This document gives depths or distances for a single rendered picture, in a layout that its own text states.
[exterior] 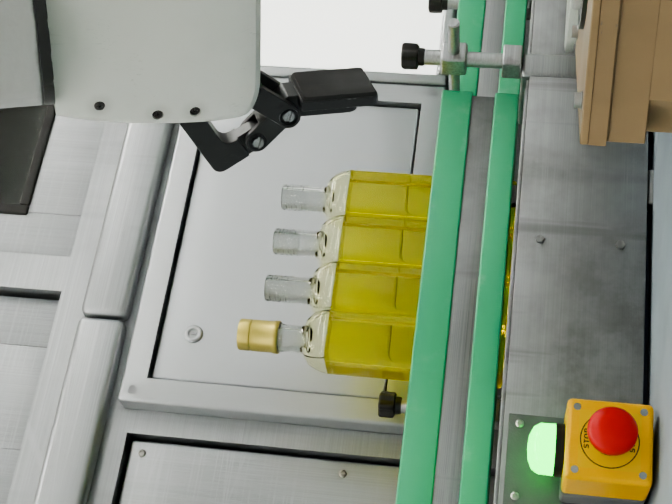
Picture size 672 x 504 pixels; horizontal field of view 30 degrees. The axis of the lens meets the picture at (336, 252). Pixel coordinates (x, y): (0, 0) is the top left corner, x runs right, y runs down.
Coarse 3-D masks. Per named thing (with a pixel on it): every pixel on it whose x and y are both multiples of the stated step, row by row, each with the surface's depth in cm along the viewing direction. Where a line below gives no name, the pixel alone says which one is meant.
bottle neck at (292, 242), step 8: (280, 232) 138; (288, 232) 138; (296, 232) 138; (304, 232) 138; (312, 232) 138; (280, 240) 138; (288, 240) 138; (296, 240) 138; (304, 240) 138; (312, 240) 138; (280, 248) 138; (288, 248) 138; (296, 248) 138; (304, 248) 138; (312, 248) 138; (312, 256) 139
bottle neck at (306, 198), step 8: (288, 192) 141; (296, 192) 141; (304, 192) 141; (312, 192) 141; (320, 192) 141; (288, 200) 141; (296, 200) 141; (304, 200) 141; (312, 200) 141; (320, 200) 140; (288, 208) 142; (296, 208) 142; (304, 208) 141; (312, 208) 141; (320, 208) 141
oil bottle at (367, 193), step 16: (336, 176) 140; (352, 176) 140; (368, 176) 139; (384, 176) 139; (400, 176) 139; (416, 176) 139; (336, 192) 139; (352, 192) 139; (368, 192) 138; (384, 192) 138; (400, 192) 138; (416, 192) 138; (336, 208) 138; (352, 208) 138; (368, 208) 138; (384, 208) 137; (400, 208) 137; (416, 208) 137; (512, 208) 136; (512, 224) 136
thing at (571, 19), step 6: (570, 0) 125; (570, 6) 125; (570, 12) 126; (576, 12) 126; (570, 18) 127; (576, 18) 127; (570, 24) 128; (576, 24) 128; (570, 30) 128; (570, 36) 129; (564, 42) 134; (570, 42) 130; (570, 48) 131
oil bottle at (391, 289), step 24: (336, 264) 134; (360, 264) 134; (384, 264) 134; (312, 288) 134; (336, 288) 133; (360, 288) 133; (384, 288) 132; (408, 288) 132; (384, 312) 132; (408, 312) 131; (504, 312) 130
